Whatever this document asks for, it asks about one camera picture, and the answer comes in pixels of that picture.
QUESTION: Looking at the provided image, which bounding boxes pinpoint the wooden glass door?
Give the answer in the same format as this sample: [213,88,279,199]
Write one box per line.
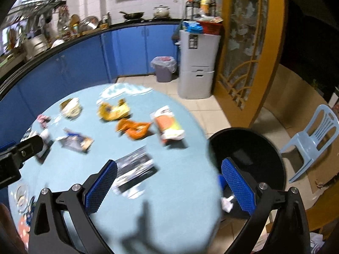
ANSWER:
[213,0,288,128]

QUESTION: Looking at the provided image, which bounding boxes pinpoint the steel cooking pot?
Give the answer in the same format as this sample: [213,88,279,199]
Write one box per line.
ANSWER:
[153,5,170,18]

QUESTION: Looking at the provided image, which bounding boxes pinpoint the stacked metal bowls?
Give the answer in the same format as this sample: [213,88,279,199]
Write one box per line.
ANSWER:
[79,16,100,31]

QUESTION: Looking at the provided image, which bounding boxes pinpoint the black wok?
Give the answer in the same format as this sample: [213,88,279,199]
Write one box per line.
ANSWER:
[119,11,145,21]

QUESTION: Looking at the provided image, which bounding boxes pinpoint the black silver packet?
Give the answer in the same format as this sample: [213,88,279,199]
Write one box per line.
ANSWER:
[111,146,159,199]

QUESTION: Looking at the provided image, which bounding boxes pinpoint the orange snack wrapper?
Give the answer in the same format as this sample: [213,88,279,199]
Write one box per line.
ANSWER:
[117,119,152,140]

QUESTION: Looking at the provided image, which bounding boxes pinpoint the orange melon print package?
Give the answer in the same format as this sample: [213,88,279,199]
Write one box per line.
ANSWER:
[150,106,185,145]

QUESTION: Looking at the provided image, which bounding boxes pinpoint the blue white snack wrapper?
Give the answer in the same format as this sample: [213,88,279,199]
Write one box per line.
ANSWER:
[56,128,94,152]

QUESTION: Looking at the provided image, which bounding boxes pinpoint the white storage cabinet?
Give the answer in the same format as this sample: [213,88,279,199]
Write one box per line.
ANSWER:
[177,29,221,99]

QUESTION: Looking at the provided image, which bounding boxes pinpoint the blue snack packets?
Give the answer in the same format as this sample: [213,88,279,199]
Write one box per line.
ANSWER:
[183,21,203,34]

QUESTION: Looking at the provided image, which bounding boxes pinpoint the light blue plastic chair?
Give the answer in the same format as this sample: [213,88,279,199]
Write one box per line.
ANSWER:
[279,104,339,183]

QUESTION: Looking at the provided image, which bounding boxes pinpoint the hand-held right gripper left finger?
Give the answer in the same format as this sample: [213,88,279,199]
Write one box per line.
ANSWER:
[28,160,118,254]

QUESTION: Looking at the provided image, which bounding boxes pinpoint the white plastic bag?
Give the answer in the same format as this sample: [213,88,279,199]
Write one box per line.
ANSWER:
[308,232,325,254]

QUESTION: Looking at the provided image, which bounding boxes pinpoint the brown cardboard sheet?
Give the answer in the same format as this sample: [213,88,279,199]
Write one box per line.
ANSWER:
[254,63,339,231]

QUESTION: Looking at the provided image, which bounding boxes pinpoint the metal dish rack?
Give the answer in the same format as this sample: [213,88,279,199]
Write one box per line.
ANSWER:
[0,0,67,32]

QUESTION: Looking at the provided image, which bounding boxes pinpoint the yellow snack wrapper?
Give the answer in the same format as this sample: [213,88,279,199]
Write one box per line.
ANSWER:
[97,99,131,121]

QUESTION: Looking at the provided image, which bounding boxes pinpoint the cream paper wrapper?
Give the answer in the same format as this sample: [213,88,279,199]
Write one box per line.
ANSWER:
[60,98,82,118]

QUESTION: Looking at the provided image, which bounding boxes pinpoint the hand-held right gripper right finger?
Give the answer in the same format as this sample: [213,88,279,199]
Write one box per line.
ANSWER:
[221,157,311,254]

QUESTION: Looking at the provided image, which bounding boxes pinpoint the white crumpled tissue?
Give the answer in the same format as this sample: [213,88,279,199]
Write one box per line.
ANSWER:
[221,196,235,213]

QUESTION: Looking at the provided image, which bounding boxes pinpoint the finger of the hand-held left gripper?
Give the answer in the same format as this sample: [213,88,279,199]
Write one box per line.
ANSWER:
[0,160,22,190]
[0,135,44,168]

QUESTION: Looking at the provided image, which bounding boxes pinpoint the red plastic basket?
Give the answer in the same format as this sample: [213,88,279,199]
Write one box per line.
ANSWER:
[199,18,223,35]

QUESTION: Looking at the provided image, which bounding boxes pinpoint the blue kitchen cabinets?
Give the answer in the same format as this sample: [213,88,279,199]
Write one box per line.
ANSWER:
[0,22,183,149]

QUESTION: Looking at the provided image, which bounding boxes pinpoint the black wire rack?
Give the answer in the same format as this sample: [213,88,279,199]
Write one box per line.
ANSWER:
[185,0,216,22]

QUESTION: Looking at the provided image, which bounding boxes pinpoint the round black bin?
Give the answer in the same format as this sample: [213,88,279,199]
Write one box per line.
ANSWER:
[208,128,287,219]

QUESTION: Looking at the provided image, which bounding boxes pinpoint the grey bin with liner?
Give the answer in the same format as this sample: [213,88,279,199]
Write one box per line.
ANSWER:
[150,56,177,82]

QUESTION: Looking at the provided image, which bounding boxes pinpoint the large steel stockpot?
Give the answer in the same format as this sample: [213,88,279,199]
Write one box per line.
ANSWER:
[22,34,50,59]

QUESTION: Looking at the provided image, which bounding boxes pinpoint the light blue tablecloth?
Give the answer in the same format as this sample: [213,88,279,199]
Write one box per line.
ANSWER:
[8,83,225,254]

